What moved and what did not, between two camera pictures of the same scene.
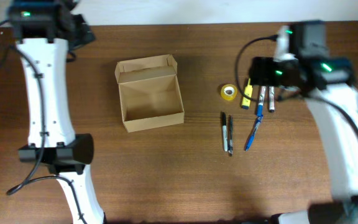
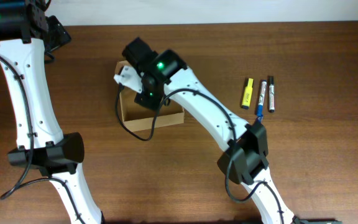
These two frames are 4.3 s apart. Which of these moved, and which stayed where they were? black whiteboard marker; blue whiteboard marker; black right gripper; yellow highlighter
Moved: black right gripper
Stayed: yellow highlighter; black whiteboard marker; blue whiteboard marker
